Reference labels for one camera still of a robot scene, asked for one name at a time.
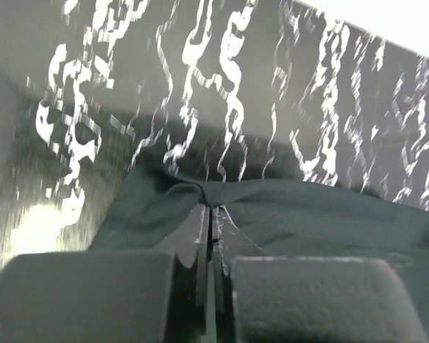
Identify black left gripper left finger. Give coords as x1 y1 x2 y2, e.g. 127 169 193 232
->
0 204 209 342

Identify black t shirt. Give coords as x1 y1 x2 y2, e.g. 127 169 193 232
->
90 166 429 338

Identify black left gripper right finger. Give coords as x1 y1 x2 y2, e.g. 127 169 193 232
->
212 207 428 342

